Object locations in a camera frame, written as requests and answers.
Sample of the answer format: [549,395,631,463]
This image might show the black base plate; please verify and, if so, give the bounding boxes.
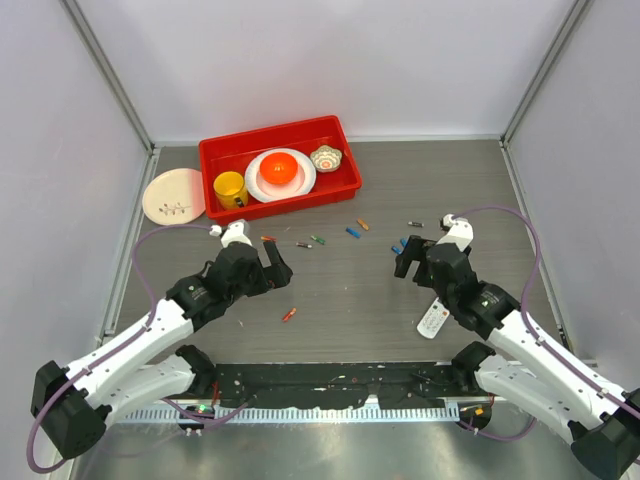
[213,362,469,410]

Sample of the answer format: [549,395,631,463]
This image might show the white plate in bin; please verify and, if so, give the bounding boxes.
[244,148,316,203]

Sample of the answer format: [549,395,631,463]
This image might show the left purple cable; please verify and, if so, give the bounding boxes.
[25,223,216,474]

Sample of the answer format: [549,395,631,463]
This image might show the blue battery centre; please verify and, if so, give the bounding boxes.
[345,227,361,239]

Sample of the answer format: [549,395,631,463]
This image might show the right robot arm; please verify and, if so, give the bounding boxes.
[394,235,639,479]

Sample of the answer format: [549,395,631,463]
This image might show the pink floral plate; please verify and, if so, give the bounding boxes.
[142,168,205,226]

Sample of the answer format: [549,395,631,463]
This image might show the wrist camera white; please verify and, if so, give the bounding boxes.
[209,219,252,248]
[437,214,474,252]

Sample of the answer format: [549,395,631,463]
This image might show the red plastic bin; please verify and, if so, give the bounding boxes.
[199,115,362,224]

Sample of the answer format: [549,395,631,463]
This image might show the slotted cable duct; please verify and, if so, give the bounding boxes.
[121,401,460,426]

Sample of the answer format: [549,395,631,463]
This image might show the white remote control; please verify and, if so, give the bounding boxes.
[416,298,450,340]

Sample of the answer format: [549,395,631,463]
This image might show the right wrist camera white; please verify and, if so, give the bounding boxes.
[437,214,474,252]

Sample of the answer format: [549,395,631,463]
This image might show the orange bowl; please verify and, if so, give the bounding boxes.
[259,152,298,186]

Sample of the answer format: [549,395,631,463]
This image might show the small patterned dish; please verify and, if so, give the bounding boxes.
[310,145,343,173]

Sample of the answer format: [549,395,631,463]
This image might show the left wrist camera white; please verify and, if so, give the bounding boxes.
[209,219,252,248]

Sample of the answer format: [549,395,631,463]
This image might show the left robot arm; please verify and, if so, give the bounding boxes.
[31,241,293,460]

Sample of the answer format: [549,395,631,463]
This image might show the red battery near front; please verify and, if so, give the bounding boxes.
[282,307,297,323]

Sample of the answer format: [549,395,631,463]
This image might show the yellow mug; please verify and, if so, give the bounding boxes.
[213,171,249,210]

